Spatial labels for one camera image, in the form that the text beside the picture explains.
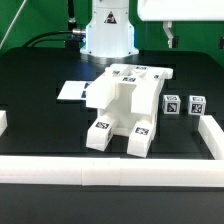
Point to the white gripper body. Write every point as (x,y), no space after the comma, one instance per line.
(180,10)

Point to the white cube marker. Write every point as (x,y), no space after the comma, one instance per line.
(171,104)
(196,105)

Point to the white chair back frame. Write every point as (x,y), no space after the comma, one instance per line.
(102,90)

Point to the white chair seat part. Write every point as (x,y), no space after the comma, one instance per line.
(125,110)

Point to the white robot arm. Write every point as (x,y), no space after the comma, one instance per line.
(110,34)

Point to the white cube near marker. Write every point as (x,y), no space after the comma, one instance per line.
(171,104)

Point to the white right fence bar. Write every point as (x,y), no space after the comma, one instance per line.
(213,136)

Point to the white fence bar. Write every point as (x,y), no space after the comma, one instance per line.
(111,171)
(213,136)

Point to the white diagonal rod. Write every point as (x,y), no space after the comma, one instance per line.
(12,23)

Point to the white left fence block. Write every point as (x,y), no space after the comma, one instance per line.
(3,121)

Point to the white front fence bar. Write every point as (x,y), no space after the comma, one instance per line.
(111,171)

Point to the black cable connector post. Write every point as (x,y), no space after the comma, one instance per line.
(77,35)

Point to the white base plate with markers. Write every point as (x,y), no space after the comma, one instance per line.
(74,90)

